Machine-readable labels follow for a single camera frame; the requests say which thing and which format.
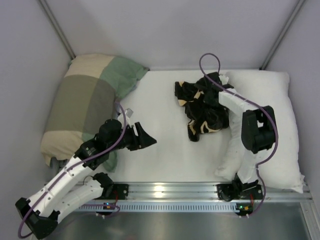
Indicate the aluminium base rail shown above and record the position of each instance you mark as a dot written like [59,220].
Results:
[194,191]

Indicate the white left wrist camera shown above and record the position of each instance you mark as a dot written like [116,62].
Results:
[124,117]

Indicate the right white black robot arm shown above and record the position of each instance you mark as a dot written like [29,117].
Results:
[271,136]

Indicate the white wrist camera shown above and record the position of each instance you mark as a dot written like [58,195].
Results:
[224,79]
[124,117]

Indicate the left aluminium corner post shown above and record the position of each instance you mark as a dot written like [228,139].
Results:
[56,27]

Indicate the right aluminium corner post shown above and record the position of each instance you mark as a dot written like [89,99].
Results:
[288,23]

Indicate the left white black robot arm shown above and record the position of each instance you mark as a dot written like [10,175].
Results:
[43,211]

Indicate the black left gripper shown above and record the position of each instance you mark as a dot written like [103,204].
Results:
[136,138]

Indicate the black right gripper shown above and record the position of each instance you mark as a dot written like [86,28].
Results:
[214,81]

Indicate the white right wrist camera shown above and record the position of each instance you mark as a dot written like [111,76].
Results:
[224,79]

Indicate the perforated grey cable duct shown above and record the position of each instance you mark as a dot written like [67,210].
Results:
[165,206]

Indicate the black floral plush pillowcase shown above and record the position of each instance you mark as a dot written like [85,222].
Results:
[203,118]

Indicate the aluminium corner post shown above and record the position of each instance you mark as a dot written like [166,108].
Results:
[56,27]
[288,23]

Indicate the green beige patchwork pillow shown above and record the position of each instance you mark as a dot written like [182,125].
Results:
[85,100]

